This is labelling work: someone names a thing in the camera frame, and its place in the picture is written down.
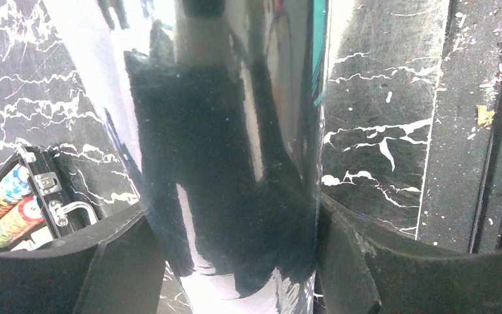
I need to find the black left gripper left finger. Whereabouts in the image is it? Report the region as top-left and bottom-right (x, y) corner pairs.
(0, 205), (165, 313)

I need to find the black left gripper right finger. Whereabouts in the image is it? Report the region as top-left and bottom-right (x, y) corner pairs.
(318, 195), (502, 313)

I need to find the black shuttlecock tube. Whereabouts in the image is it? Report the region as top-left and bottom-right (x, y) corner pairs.
(44, 1), (328, 313)

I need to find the black poker chip case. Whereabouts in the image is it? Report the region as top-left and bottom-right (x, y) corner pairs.
(0, 146), (100, 253)

